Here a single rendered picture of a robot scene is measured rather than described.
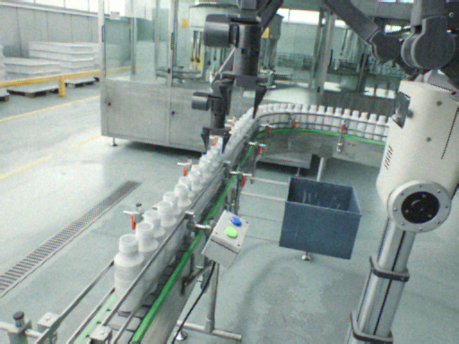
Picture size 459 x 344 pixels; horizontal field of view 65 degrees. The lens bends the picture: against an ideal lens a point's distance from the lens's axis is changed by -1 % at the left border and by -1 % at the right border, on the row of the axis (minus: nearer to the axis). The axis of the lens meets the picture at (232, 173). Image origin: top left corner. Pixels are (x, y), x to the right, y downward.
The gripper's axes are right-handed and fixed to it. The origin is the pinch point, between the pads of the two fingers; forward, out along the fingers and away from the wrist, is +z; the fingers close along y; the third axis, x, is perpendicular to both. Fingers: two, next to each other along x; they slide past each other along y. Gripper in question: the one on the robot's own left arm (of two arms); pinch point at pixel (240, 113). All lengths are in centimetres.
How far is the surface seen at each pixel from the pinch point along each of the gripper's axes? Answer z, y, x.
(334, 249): 63, 37, 55
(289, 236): 61, 17, 55
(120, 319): 39, -15, -31
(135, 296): 35.2, -13.4, -28.0
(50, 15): -24, -721, 886
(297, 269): 140, 28, 151
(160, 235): 27.5, -13.4, -15.6
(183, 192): 24.0, -14.1, 2.1
